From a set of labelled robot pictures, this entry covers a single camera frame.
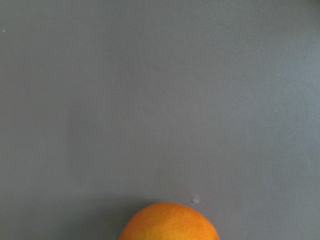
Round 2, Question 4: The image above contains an orange mandarin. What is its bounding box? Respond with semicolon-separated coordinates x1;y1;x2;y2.
119;202;220;240

